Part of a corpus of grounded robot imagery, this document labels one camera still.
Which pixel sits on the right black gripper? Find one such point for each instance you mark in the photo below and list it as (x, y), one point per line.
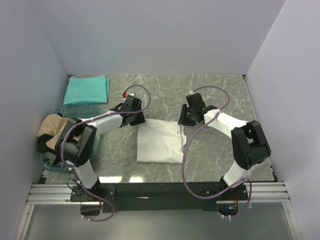
(182, 120)

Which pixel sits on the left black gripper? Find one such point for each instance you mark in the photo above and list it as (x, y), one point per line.
(140, 120)

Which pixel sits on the white printed t shirt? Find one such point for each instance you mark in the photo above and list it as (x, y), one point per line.
(160, 141)

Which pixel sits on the beige t shirt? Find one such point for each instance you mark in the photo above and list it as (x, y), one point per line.
(51, 130)

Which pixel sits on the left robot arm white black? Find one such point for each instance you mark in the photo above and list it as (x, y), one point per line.
(76, 142)

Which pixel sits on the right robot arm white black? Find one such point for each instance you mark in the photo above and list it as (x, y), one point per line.
(249, 143)

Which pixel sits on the folded teal t shirt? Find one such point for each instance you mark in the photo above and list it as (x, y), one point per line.
(89, 90)

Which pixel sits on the clear blue plastic bin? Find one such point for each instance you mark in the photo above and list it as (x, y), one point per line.
(80, 111)

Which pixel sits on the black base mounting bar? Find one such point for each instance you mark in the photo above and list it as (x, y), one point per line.
(124, 197)

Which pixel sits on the aluminium rail frame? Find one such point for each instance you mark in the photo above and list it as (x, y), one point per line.
(60, 194)

